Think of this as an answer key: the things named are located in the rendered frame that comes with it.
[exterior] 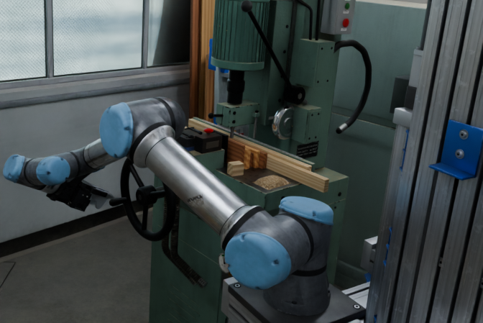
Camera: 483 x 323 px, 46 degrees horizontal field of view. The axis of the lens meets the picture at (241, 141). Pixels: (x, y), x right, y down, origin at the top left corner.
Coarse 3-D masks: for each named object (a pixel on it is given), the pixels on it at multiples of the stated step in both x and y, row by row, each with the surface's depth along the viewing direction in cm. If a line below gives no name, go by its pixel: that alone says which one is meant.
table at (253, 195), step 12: (252, 168) 181; (264, 168) 182; (228, 180) 173; (240, 180) 170; (252, 180) 171; (288, 180) 174; (240, 192) 170; (252, 192) 166; (264, 192) 163; (276, 192) 165; (288, 192) 169; (300, 192) 173; (252, 204) 166; (264, 204) 163; (276, 204) 166
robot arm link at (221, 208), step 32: (128, 128) 120; (160, 128) 122; (160, 160) 119; (192, 160) 119; (192, 192) 115; (224, 192) 115; (224, 224) 111; (256, 224) 109; (288, 224) 112; (256, 256) 105; (288, 256) 106; (256, 288) 108
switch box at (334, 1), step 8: (328, 0) 189; (336, 0) 187; (344, 0) 189; (352, 0) 191; (328, 8) 190; (336, 8) 187; (344, 8) 190; (352, 8) 193; (328, 16) 190; (336, 16) 188; (344, 16) 191; (352, 16) 194; (328, 24) 191; (336, 24) 189; (328, 32) 191; (336, 32) 190; (344, 32) 193
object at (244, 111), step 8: (224, 104) 189; (232, 104) 190; (240, 104) 191; (248, 104) 192; (256, 104) 193; (216, 112) 191; (224, 112) 188; (232, 112) 187; (240, 112) 189; (248, 112) 192; (216, 120) 191; (224, 120) 188; (232, 120) 188; (240, 120) 190; (248, 120) 193; (232, 128) 193
